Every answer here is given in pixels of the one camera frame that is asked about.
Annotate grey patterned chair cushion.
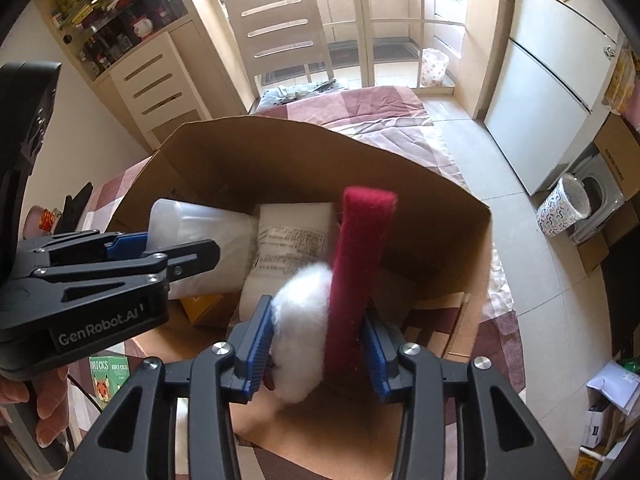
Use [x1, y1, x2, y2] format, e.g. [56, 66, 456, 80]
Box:
[260, 79, 351, 107]

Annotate kitchen cabinets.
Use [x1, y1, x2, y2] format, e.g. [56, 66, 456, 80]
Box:
[320, 0, 471, 61]

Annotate black plastic tool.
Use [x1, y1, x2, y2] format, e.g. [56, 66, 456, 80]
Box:
[52, 182, 94, 235]

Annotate white refrigerator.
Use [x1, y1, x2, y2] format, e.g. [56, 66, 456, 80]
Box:
[482, 0, 623, 196]

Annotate pink plaid tablecloth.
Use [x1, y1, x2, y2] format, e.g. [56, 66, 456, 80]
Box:
[65, 85, 526, 480]

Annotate brown printed cardboard box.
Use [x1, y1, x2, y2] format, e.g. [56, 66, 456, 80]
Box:
[592, 112, 640, 196]

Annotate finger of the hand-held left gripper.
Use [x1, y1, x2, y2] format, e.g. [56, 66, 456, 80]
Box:
[12, 240, 221, 303]
[17, 230, 151, 271]

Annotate dark floor mat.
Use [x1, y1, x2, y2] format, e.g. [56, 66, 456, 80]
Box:
[325, 40, 420, 68]

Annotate pink patterned wastebasket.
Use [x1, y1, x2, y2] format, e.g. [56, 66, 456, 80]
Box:
[420, 48, 449, 88]

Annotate translucent plastic container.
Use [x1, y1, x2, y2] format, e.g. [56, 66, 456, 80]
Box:
[148, 199, 258, 301]

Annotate red and white santa hat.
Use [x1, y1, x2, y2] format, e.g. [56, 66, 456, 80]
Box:
[272, 186, 399, 403]

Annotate red snack packet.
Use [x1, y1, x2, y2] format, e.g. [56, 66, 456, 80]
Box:
[27, 204, 63, 235]

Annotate shelf of jars and bottles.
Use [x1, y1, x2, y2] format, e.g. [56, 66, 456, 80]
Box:
[35, 0, 193, 81]

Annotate small black and white box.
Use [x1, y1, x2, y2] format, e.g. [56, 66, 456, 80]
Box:
[580, 400, 618, 449]

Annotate white dark-patterned wastebasket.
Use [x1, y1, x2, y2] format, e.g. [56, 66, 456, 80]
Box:
[536, 172, 592, 237]

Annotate large cardboard box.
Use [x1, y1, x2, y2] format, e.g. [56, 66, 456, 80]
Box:
[107, 116, 493, 453]

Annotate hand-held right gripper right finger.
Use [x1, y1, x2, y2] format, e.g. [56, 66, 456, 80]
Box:
[362, 317, 573, 480]

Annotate flat cardboard piece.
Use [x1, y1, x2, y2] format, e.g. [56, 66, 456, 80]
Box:
[575, 232, 611, 275]

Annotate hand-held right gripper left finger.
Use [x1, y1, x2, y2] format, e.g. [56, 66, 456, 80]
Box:
[65, 296, 275, 480]

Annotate white printed packet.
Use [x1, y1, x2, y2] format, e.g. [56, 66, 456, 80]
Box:
[240, 202, 343, 321]

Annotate sliding glass door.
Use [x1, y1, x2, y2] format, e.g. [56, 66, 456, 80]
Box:
[195, 0, 511, 98]

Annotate pale mailer bag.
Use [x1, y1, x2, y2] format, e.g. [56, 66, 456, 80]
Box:
[586, 360, 640, 416]

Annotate person's left hand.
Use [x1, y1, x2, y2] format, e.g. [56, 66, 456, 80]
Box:
[0, 366, 71, 447]

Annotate dark cabinet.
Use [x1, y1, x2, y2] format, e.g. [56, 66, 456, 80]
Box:
[597, 195, 640, 361]

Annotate green toy bricks box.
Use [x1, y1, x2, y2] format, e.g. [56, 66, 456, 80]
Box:
[89, 355, 131, 413]

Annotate white wooden chair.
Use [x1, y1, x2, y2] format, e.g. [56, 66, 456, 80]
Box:
[224, 0, 333, 101]

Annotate yellow hanging bag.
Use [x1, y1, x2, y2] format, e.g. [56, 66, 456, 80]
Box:
[602, 50, 638, 111]

